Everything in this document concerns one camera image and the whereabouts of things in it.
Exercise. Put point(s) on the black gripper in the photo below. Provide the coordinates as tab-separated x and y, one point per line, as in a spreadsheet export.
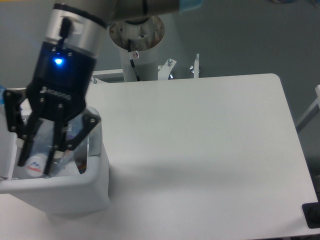
61	76

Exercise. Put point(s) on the clear plastic water bottle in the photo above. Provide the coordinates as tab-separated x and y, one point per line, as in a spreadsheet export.
43	141

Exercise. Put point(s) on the white plastic wrapper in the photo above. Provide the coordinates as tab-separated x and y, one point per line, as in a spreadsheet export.
70	169

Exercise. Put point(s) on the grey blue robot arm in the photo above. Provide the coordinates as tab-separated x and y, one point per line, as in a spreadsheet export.
81	25

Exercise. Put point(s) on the white plastic trash can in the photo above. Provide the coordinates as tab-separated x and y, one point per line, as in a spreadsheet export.
86	192

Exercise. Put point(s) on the blue labelled bottle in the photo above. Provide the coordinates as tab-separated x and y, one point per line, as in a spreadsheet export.
2	90

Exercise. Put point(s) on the black clamp at table edge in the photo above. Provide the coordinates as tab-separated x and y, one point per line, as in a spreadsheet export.
312	214

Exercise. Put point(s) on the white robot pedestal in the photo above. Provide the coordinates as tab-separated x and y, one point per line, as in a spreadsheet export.
138	42

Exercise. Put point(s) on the white metal frame bracket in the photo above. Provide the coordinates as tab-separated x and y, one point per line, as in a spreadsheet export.
165	72

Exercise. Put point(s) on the white frame at right edge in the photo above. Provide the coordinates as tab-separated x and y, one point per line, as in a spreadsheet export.
310	112

